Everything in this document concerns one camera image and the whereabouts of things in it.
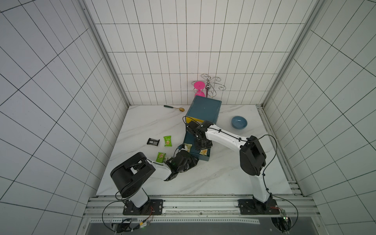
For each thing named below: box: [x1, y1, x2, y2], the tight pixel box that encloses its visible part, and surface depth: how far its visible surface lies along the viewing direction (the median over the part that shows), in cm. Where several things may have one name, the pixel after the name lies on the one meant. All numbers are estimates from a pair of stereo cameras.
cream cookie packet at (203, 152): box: [199, 148, 209, 156], surface depth 93 cm
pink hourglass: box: [193, 81, 206, 98], surface depth 95 cm
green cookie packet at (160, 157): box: [155, 151, 166, 164], surface depth 92 cm
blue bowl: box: [231, 116, 248, 130], surface depth 109 cm
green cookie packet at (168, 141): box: [163, 135, 172, 147], surface depth 99 cm
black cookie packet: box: [146, 138, 161, 147], surface depth 99 cm
